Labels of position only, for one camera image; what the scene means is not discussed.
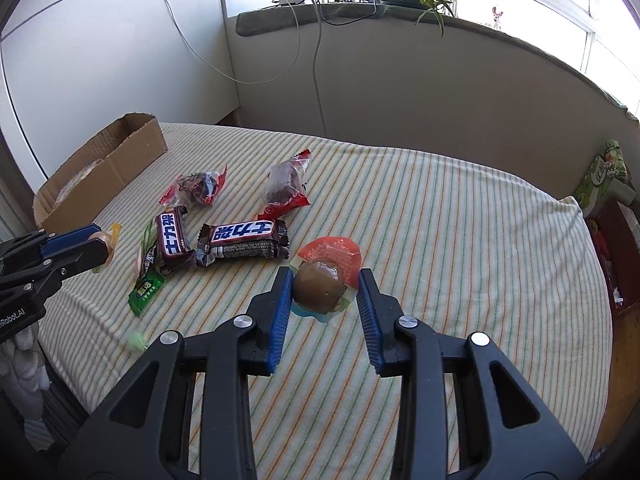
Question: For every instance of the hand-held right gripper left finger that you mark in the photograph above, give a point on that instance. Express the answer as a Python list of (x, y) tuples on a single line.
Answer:
[(282, 320)]

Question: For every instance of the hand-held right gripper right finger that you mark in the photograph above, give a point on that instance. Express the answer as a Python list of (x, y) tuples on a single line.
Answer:
[(367, 320)]

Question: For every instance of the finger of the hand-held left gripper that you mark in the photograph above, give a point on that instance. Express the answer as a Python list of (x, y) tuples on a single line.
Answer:
[(87, 255), (70, 240)]

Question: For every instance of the yellow candy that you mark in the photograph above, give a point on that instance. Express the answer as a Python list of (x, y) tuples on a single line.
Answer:
[(114, 235)]

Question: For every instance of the packaged braised egg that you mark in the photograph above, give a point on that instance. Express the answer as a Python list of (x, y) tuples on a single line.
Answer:
[(320, 285)]

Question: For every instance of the green snack packet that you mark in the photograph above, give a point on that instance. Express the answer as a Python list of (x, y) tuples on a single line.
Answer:
[(145, 292)]

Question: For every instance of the brown chocolate bar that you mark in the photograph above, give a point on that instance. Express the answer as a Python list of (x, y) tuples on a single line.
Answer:
[(240, 242), (172, 240)]

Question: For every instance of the cardboard box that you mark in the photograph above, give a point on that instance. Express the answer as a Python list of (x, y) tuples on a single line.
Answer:
[(130, 150)]

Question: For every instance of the person's left hand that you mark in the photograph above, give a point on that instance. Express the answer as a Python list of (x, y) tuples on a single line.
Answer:
[(22, 375)]

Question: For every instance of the green round candy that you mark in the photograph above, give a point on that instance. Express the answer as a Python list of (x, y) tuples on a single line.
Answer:
[(136, 342)]

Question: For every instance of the red packet of dark plums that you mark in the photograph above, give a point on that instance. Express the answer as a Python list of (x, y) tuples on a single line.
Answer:
[(195, 185)]

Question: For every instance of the red packet with brown cake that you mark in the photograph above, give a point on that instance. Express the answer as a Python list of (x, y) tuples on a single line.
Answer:
[(282, 180)]

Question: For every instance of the white wardrobe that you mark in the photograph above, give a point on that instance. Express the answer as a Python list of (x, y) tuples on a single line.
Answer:
[(115, 45)]

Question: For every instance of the dark red wooden shelf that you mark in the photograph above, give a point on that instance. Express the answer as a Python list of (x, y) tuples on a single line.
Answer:
[(612, 230)]

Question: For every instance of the green snack bag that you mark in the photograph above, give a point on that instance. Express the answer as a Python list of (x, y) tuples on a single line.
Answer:
[(597, 180)]

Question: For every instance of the grey windowsill cloth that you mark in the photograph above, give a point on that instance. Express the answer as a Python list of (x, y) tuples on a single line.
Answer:
[(280, 20)]

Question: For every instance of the small toy figure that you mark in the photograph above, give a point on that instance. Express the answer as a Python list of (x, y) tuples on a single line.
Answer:
[(496, 16)]

